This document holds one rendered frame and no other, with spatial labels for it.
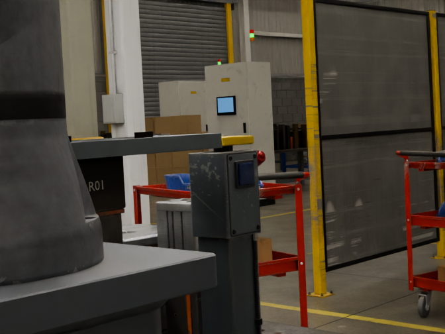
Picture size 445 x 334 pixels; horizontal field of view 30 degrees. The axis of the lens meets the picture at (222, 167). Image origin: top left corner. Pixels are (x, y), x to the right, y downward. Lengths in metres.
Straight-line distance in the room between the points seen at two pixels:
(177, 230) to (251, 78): 10.17
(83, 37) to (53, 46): 8.00
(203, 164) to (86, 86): 7.38
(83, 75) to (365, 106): 3.37
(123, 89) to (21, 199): 4.75
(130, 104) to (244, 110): 6.28
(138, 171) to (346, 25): 1.82
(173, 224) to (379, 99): 5.01
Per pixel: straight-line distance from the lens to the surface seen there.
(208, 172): 1.08
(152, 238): 1.35
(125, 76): 5.20
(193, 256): 0.49
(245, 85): 11.38
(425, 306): 4.99
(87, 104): 8.44
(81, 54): 8.45
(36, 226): 0.45
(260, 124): 11.52
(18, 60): 0.46
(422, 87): 6.77
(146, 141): 0.92
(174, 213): 1.28
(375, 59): 6.22
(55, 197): 0.46
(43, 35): 0.48
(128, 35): 5.25
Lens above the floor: 1.18
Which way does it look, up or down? 3 degrees down
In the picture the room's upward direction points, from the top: 3 degrees counter-clockwise
